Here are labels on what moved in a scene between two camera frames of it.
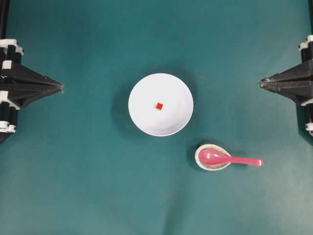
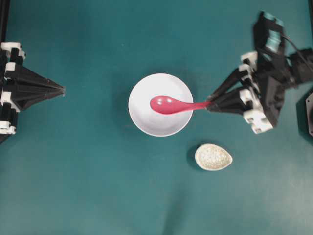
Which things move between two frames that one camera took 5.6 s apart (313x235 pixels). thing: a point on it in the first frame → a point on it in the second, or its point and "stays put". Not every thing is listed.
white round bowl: x=168 y=90 stays put
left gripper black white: x=24 y=79 stays put
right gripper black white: x=296 y=83 → x=260 y=102
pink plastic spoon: x=212 y=157 → x=164 y=105
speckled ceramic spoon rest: x=208 y=167 stays put
